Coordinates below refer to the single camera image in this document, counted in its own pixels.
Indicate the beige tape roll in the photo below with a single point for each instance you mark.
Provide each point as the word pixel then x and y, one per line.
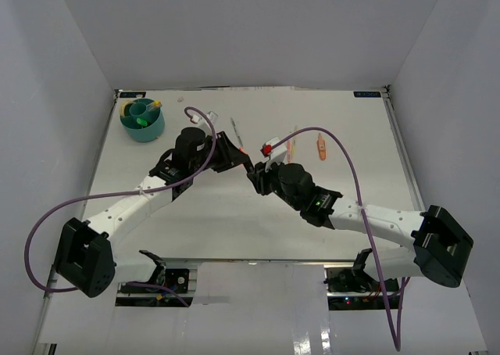
pixel 125 108

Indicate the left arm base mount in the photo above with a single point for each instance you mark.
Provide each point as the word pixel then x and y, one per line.
pixel 179 287

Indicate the yellow capped white marker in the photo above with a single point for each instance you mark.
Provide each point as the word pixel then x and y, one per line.
pixel 154 105

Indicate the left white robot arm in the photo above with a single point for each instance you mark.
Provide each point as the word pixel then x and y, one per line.
pixel 86 254

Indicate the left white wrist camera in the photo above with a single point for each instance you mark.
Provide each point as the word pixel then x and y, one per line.
pixel 200 121

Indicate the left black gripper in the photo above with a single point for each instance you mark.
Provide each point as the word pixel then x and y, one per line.
pixel 229 153

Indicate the black highlighter green cap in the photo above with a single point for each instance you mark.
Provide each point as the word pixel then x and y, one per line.
pixel 142 122

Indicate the teal round organizer container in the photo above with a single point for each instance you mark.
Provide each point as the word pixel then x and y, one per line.
pixel 155 119

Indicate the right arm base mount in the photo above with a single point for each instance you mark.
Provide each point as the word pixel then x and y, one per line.
pixel 349 289

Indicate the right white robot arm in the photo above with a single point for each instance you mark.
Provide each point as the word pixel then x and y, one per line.
pixel 429 243

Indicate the green clear pen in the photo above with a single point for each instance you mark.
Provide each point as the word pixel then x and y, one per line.
pixel 237 133

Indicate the black highlighter orange tip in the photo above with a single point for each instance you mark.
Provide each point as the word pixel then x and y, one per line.
pixel 246 162

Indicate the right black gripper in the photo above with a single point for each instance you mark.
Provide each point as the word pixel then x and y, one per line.
pixel 260 177

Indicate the blue label sticker right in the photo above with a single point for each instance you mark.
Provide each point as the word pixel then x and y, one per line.
pixel 367 94

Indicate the yellow clear highlighter pen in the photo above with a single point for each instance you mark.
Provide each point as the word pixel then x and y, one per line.
pixel 293 141

